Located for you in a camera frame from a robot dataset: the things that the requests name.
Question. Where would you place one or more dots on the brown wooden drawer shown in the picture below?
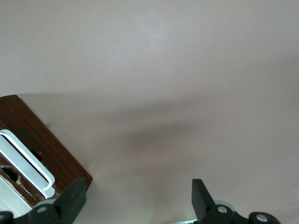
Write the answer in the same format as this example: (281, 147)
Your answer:
(31, 194)

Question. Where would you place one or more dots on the cream drawer front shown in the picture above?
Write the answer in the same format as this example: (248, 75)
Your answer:
(11, 200)

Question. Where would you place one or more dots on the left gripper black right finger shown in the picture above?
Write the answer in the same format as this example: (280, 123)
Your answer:
(202, 203)

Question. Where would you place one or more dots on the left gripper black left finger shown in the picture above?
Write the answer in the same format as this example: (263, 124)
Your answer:
(70, 200)

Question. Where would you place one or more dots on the dark wooden base board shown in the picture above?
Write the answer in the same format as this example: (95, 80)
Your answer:
(35, 130)

